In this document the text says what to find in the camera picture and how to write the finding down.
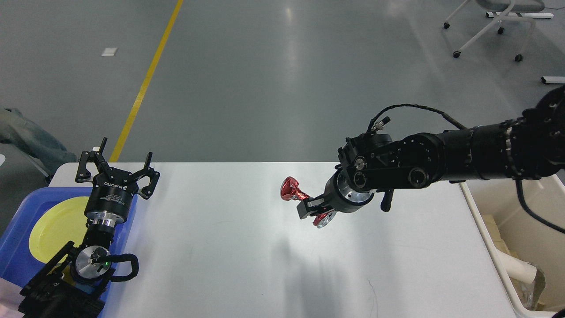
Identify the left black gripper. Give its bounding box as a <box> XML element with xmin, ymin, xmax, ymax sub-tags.
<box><xmin>74</xmin><ymin>137</ymin><xmax>160</xmax><ymax>228</ymax></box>

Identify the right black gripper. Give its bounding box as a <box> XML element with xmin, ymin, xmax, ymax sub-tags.
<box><xmin>297</xmin><ymin>170</ymin><xmax>375</xmax><ymax>226</ymax></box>

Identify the red foil wrapper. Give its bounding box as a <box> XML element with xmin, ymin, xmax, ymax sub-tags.
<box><xmin>280</xmin><ymin>176</ymin><xmax>325</xmax><ymax>229</ymax></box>

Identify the yellow plastic plate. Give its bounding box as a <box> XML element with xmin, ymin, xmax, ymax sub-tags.
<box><xmin>28</xmin><ymin>197</ymin><xmax>88</xmax><ymax>264</ymax></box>

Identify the large brown paper bag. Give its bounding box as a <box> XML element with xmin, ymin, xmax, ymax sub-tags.
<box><xmin>482</xmin><ymin>215</ymin><xmax>517</xmax><ymax>257</ymax></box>

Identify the white paper cup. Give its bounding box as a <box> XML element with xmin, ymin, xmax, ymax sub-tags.
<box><xmin>498</xmin><ymin>251</ymin><xmax>538</xmax><ymax>284</ymax></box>

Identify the aluminium foil tray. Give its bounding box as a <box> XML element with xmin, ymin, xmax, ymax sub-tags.
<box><xmin>514</xmin><ymin>262</ymin><xmax>546</xmax><ymax>310</ymax></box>

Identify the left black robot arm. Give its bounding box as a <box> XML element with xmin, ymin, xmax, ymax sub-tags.
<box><xmin>18</xmin><ymin>138</ymin><xmax>161</xmax><ymax>318</ymax></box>

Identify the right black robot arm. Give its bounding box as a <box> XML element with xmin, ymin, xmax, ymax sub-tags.
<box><xmin>280</xmin><ymin>87</ymin><xmax>565</xmax><ymax>233</ymax></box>

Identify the person leg in jeans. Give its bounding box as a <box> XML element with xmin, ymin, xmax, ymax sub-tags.
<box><xmin>0</xmin><ymin>108</ymin><xmax>78</xmax><ymax>175</ymax></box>

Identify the white plastic bin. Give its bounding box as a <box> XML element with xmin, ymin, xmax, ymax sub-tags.
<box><xmin>460</xmin><ymin>179</ymin><xmax>564</xmax><ymax>318</ymax></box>

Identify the white bar on floor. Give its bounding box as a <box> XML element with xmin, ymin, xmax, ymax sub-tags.
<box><xmin>541</xmin><ymin>76</ymin><xmax>565</xmax><ymax>85</ymax></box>

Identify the office chair with castors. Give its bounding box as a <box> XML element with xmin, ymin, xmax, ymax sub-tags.
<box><xmin>452</xmin><ymin>0</ymin><xmax>546</xmax><ymax>63</ymax></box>

